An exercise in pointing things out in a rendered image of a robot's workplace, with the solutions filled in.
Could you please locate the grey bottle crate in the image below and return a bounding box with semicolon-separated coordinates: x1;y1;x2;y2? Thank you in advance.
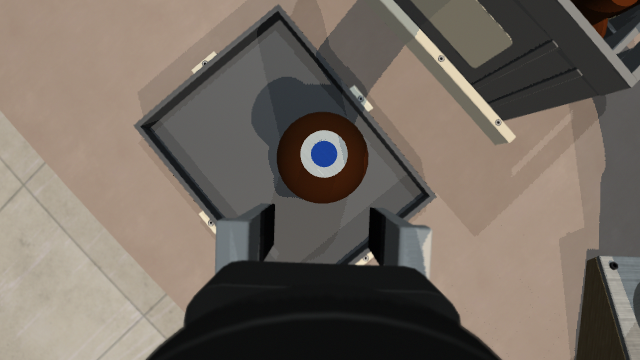
394;0;640;121

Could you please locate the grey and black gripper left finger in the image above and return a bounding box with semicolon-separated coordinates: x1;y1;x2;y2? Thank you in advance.
215;203;275;274

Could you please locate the brown bottle with white cap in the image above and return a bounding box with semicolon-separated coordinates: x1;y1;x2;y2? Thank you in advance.
276;112;369;204

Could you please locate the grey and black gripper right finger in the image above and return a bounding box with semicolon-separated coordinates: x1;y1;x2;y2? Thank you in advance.
368;207;433;281

